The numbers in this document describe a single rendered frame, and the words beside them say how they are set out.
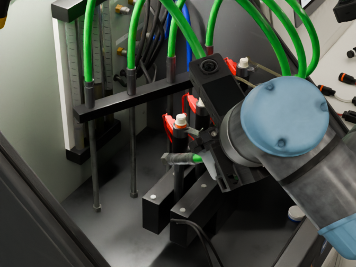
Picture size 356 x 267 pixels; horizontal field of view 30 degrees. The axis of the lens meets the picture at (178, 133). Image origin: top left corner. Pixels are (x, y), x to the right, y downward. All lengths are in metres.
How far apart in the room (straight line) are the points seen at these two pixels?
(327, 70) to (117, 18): 0.55
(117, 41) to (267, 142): 0.86
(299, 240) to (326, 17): 0.68
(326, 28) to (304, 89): 1.10
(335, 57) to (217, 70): 0.92
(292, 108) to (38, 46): 0.70
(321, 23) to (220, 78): 0.89
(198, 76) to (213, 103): 0.05
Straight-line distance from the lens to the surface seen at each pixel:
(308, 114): 0.62
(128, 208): 1.44
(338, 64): 1.69
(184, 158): 1.01
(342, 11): 1.04
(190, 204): 1.23
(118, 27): 1.42
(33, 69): 1.24
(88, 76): 1.23
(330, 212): 0.65
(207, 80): 0.82
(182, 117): 1.14
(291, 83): 0.62
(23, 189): 0.91
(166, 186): 1.27
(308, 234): 1.25
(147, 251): 1.35
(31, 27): 1.20
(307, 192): 0.65
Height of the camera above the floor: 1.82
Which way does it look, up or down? 37 degrees down
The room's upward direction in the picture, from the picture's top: 2 degrees clockwise
